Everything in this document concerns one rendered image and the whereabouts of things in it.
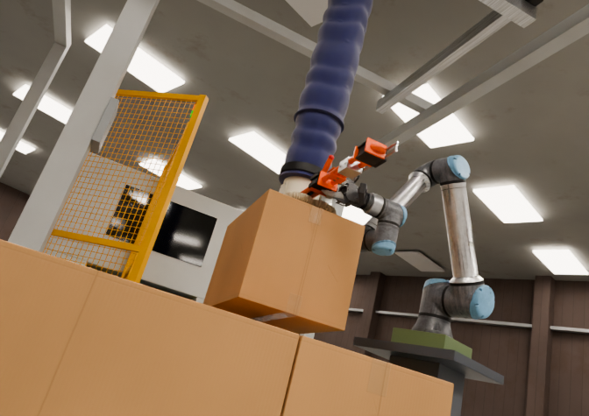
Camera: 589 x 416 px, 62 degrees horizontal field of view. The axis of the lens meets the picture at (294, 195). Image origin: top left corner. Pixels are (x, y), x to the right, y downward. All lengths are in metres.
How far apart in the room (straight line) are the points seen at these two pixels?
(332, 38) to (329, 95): 0.33
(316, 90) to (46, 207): 1.60
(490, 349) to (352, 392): 10.77
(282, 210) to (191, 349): 0.88
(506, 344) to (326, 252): 10.10
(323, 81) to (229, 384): 1.62
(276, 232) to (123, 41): 2.02
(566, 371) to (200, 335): 10.54
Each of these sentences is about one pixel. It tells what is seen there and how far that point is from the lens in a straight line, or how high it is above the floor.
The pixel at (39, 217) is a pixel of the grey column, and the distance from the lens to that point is 2.97.
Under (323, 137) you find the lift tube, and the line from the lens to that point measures 2.17.
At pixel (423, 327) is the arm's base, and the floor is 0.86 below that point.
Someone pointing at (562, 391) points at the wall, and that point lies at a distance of 11.26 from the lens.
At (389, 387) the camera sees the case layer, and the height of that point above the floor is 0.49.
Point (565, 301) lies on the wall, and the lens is 11.60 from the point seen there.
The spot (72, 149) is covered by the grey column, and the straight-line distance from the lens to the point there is 3.08.
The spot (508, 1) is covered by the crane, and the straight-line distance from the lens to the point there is 3.54.
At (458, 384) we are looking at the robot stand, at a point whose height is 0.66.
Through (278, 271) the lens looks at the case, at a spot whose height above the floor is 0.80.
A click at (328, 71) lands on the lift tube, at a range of 2.34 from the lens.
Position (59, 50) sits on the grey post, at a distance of 5.80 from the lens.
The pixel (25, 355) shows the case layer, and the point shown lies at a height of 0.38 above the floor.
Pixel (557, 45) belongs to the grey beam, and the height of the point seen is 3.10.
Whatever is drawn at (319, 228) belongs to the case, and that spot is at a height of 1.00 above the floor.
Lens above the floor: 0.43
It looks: 22 degrees up
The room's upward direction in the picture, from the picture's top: 15 degrees clockwise
